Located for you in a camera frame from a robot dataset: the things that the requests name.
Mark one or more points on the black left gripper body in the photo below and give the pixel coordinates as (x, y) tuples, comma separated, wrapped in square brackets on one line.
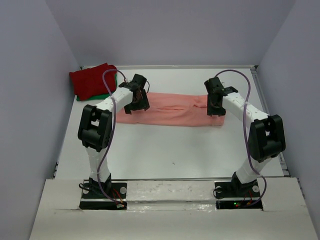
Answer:
[(141, 104)]

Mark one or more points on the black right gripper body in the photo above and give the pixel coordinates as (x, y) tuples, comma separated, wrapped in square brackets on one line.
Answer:
[(214, 109)]

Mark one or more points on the salmon pink t-shirt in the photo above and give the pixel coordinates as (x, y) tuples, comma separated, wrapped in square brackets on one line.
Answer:
[(167, 109)]

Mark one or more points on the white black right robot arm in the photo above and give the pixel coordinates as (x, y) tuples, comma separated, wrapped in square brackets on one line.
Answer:
[(264, 137)]

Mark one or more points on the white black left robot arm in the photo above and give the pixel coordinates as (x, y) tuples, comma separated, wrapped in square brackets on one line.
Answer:
[(97, 127)]

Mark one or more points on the folded green t-shirt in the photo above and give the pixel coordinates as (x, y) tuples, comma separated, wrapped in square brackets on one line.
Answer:
[(100, 96)]

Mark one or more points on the folded dark red t-shirt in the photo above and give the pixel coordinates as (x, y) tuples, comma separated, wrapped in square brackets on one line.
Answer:
[(81, 74)]

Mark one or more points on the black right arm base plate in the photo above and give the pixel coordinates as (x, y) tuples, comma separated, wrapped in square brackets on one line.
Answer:
[(227, 198)]

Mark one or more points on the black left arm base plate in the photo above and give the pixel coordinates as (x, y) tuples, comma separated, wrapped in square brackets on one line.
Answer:
[(93, 199)]

